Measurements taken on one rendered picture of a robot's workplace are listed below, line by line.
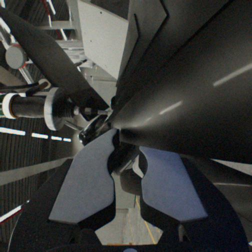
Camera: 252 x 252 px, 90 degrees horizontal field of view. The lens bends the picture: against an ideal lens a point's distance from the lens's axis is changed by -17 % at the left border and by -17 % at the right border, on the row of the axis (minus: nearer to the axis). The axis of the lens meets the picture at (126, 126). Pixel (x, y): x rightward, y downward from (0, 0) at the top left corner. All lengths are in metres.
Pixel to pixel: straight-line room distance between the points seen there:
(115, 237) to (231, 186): 14.37
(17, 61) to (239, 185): 1.17
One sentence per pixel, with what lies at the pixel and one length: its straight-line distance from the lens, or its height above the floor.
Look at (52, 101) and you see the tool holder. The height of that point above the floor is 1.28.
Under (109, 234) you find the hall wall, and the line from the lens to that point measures 14.44.
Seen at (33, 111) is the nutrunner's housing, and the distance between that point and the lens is 0.26.
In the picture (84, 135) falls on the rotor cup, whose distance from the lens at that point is 0.28.
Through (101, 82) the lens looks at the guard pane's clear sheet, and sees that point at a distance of 1.32.
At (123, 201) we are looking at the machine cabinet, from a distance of 7.66.
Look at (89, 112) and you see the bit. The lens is 0.24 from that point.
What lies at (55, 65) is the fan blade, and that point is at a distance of 0.36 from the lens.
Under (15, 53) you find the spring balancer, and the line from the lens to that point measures 1.13.
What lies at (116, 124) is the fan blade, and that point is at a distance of 0.15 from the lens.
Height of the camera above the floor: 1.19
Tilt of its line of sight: 4 degrees down
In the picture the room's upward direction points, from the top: 85 degrees counter-clockwise
